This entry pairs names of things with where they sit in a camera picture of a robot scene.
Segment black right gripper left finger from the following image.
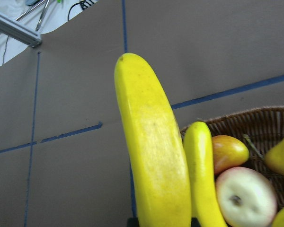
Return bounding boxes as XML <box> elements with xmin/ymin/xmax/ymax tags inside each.
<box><xmin>126</xmin><ymin>218</ymin><xmax>140</xmax><ymax>227</ymax></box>

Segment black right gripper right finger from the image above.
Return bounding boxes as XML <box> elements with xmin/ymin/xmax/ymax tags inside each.
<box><xmin>191</xmin><ymin>218</ymin><xmax>201</xmax><ymax>227</ymax></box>

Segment yellow banana bunch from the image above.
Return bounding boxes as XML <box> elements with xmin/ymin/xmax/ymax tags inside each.
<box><xmin>183</xmin><ymin>122</ymin><xmax>227</xmax><ymax>227</ymax></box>
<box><xmin>114</xmin><ymin>53</ymin><xmax>191</xmax><ymax>227</ymax></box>

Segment woven wicker basket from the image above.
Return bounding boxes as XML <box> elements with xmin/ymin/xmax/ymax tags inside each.
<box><xmin>180</xmin><ymin>106</ymin><xmax>284</xmax><ymax>210</ymax></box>

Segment pale green apple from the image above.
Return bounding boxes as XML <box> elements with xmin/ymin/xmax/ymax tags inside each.
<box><xmin>215</xmin><ymin>166</ymin><xmax>277</xmax><ymax>227</ymax></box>

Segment red yellow mango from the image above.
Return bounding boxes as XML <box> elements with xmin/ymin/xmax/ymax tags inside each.
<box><xmin>212</xmin><ymin>135</ymin><xmax>249</xmax><ymax>175</ymax></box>

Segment aluminium frame post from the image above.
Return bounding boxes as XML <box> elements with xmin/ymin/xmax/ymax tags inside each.
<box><xmin>0</xmin><ymin>12</ymin><xmax>42</xmax><ymax>47</ymax></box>

